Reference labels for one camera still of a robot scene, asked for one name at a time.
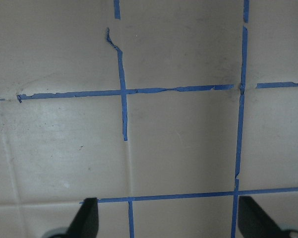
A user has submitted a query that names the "brown paper table cover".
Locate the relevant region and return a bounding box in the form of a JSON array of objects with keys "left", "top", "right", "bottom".
[{"left": 0, "top": 0, "right": 298, "bottom": 238}]

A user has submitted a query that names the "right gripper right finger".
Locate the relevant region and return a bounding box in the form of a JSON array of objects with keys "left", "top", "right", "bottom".
[{"left": 238, "top": 196, "right": 282, "bottom": 238}]

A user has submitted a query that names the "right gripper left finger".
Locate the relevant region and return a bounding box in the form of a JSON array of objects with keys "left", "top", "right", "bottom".
[{"left": 65, "top": 198, "right": 99, "bottom": 238}]

